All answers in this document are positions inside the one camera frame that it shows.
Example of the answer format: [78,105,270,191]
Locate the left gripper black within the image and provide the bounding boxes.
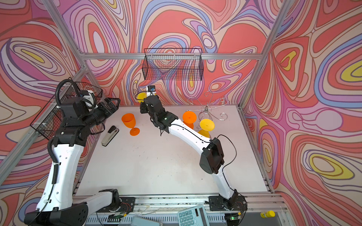
[81,97,120,131]

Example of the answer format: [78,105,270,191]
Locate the yellow wine glass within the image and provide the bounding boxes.
[198,119,215,138]
[137,92,147,103]

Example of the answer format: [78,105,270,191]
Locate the orange wine glass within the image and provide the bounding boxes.
[183,111,197,130]
[121,113,140,136]

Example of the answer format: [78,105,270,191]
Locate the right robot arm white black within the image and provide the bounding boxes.
[137,94,239,210]

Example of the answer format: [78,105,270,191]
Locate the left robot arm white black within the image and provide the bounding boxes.
[24,79,121,226]

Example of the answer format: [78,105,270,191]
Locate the chrome wine glass rack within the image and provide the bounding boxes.
[187,90,230,121]

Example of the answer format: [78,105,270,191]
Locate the grey black stapler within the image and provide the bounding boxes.
[101,125,119,147]

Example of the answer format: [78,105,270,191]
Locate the teal calculator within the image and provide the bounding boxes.
[177,205,210,226]

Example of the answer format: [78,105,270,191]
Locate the yellow small bottle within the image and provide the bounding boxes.
[260,211,276,218]

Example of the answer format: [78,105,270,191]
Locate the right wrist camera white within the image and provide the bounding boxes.
[146,85,156,97]

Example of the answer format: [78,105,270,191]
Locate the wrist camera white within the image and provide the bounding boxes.
[80,90,97,110]
[146,85,156,97]

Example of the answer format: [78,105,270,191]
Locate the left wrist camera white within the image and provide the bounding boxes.
[80,90,97,110]

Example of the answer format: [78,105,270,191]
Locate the back black wire basket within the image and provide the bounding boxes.
[142,48,204,81]

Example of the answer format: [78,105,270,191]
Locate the black wire basket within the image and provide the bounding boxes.
[30,82,103,140]
[142,48,204,81]

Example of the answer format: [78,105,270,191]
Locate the left black wire basket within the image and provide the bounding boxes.
[30,82,103,140]

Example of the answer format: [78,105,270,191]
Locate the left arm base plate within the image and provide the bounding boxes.
[97,196,136,214]

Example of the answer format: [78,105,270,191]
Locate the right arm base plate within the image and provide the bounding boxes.
[205,195,248,212]

